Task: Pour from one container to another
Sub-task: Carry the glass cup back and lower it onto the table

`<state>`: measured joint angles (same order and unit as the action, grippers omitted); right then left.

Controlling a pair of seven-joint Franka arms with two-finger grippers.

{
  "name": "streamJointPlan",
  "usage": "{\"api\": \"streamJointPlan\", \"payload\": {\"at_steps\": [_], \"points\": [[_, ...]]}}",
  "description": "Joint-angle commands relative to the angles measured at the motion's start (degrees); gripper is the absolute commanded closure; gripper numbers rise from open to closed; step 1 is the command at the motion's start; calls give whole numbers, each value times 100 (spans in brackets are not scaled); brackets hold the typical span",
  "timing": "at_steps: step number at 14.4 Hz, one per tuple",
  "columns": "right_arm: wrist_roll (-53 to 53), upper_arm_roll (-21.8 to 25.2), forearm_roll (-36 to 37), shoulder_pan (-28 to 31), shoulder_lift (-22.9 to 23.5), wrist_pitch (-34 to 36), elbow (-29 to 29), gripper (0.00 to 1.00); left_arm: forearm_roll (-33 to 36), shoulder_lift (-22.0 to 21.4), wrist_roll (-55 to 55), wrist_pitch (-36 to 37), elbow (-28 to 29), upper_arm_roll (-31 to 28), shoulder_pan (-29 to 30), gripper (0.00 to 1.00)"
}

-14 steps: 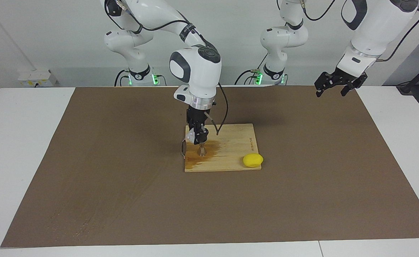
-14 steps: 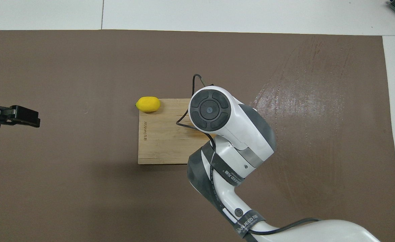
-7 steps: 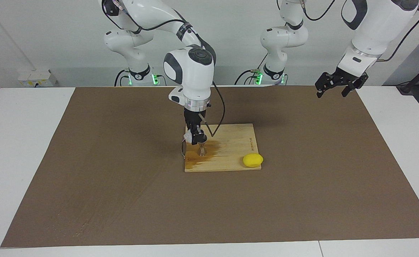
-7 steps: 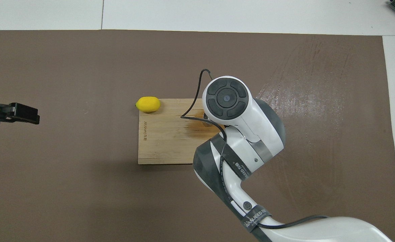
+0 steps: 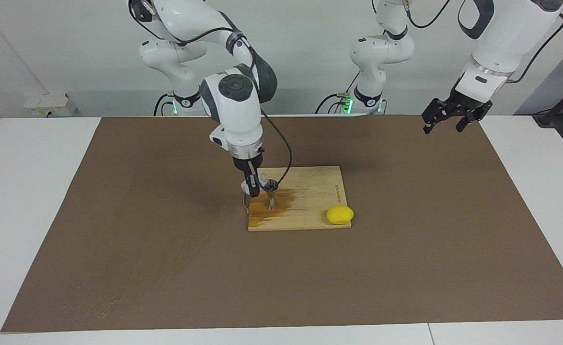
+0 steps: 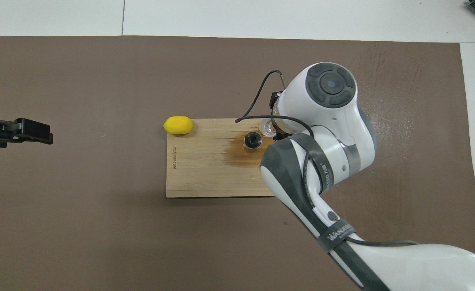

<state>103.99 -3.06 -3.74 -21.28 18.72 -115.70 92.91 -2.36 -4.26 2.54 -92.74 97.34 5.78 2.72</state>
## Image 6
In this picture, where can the wooden cutting board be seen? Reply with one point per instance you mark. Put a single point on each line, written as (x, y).
(205, 169)

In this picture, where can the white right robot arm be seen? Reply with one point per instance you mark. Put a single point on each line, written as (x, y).
(334, 141)

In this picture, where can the brown table mat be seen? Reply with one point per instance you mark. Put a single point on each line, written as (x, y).
(100, 242)

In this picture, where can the yellow lemon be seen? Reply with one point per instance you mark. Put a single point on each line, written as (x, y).
(178, 125)

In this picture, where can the metal double jigger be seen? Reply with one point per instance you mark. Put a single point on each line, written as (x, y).
(252, 140)

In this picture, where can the clear plastic cup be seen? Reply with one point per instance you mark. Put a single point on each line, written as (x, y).
(267, 127)

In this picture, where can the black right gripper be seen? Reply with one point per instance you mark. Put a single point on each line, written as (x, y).
(275, 100)

